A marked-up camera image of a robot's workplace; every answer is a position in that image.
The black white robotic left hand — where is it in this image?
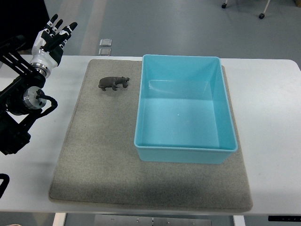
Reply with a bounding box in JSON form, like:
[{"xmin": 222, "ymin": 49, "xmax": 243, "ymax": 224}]
[{"xmin": 31, "ymin": 14, "xmax": 78, "ymax": 70}]

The brown toy hippo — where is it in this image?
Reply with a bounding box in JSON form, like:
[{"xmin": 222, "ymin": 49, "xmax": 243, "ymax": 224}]
[{"xmin": 98, "ymin": 76, "xmax": 130, "ymax": 91}]

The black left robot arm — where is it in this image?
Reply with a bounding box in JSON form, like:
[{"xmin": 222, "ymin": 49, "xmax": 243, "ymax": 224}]
[{"xmin": 0, "ymin": 35, "xmax": 58, "ymax": 155}]

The light blue plastic box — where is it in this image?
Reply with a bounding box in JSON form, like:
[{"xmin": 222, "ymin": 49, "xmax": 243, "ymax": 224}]
[{"xmin": 134, "ymin": 55, "xmax": 238, "ymax": 164}]

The lower clear floor plate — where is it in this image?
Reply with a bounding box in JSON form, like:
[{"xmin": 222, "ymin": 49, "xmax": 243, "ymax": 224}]
[{"xmin": 98, "ymin": 48, "xmax": 111, "ymax": 56}]

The clear floor plate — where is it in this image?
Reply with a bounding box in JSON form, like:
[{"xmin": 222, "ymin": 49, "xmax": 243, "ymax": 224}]
[
  {"xmin": 99, "ymin": 39, "xmax": 112, "ymax": 47},
  {"xmin": 98, "ymin": 48, "xmax": 111, "ymax": 56}
]

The upper clear floor plate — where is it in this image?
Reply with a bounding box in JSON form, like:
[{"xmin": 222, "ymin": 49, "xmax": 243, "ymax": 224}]
[{"xmin": 99, "ymin": 39, "xmax": 112, "ymax": 47}]

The grey felt mat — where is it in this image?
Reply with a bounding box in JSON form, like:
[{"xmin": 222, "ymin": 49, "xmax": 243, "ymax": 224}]
[{"xmin": 48, "ymin": 59, "xmax": 253, "ymax": 212}]

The white left table leg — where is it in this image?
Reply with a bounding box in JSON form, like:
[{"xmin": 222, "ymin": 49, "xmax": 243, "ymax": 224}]
[{"xmin": 52, "ymin": 213, "xmax": 67, "ymax": 226}]

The white table leg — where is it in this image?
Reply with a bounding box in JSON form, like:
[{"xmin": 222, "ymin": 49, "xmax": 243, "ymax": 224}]
[
  {"xmin": 52, "ymin": 213, "xmax": 67, "ymax": 226},
  {"xmin": 233, "ymin": 215, "xmax": 246, "ymax": 226}
]

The metal plate under table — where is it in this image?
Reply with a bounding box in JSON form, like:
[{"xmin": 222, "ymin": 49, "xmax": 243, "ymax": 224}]
[{"xmin": 94, "ymin": 215, "xmax": 212, "ymax": 226}]

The right cart caster wheel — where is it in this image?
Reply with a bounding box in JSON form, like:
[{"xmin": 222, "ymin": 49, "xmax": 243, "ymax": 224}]
[{"xmin": 259, "ymin": 13, "xmax": 265, "ymax": 19}]

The white right table leg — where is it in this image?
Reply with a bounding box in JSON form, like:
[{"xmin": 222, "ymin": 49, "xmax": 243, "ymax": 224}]
[{"xmin": 233, "ymin": 215, "xmax": 246, "ymax": 226}]

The black label under table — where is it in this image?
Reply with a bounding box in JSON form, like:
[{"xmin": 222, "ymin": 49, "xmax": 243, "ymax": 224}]
[{"xmin": 268, "ymin": 216, "xmax": 301, "ymax": 222}]

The black strap at edge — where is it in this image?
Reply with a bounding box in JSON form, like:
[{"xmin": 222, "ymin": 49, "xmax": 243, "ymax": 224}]
[{"xmin": 0, "ymin": 173, "xmax": 10, "ymax": 199}]

